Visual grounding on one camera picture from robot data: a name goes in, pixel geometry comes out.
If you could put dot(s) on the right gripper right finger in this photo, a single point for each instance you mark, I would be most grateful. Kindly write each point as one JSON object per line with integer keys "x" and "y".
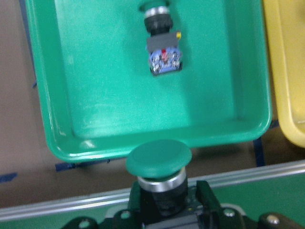
{"x": 214, "y": 216}

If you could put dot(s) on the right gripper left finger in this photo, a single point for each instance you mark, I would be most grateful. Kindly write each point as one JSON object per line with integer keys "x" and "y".
{"x": 115, "y": 218}

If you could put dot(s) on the green push button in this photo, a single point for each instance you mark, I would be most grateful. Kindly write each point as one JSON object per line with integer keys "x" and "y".
{"x": 162, "y": 180}
{"x": 164, "y": 54}

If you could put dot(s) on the green conveyor belt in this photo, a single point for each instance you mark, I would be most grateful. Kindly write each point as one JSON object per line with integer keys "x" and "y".
{"x": 277, "y": 188}

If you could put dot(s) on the green plastic tray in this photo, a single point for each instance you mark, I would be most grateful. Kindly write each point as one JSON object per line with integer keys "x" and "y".
{"x": 99, "y": 99}

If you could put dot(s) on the yellow plastic tray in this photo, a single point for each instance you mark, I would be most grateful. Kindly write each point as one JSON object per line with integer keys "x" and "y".
{"x": 285, "y": 26}

